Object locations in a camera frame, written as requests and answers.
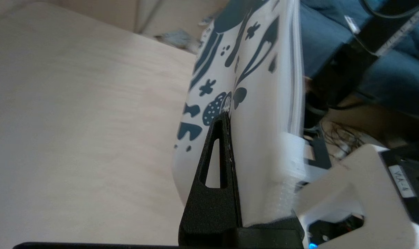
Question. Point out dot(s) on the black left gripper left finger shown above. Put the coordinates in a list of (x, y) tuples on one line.
[(209, 211)]

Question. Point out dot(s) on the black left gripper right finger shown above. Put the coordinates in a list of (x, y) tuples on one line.
[(285, 224)]

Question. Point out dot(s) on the white floral zip pouch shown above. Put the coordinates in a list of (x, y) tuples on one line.
[(257, 121)]

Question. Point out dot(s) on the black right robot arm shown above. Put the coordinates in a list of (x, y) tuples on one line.
[(385, 34)]

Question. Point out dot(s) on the beige wooden desk with hutch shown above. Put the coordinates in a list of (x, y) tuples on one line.
[(74, 121)]

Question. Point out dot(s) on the blue bed mattress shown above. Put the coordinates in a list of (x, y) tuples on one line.
[(396, 79)]

